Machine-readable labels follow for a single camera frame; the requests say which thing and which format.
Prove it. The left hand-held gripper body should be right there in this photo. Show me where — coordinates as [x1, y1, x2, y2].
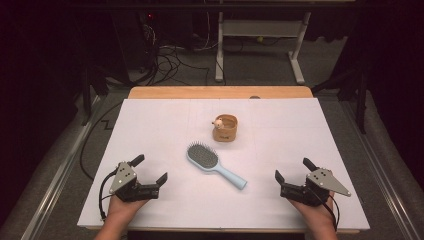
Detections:
[108, 161, 161, 203]

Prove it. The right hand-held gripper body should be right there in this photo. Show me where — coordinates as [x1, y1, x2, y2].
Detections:
[279, 167, 352, 207]

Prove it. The person's left hand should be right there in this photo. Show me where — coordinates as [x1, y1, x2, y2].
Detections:
[106, 194, 150, 228]

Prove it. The person's right hand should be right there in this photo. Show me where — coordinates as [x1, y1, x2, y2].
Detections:
[287, 191, 338, 232]

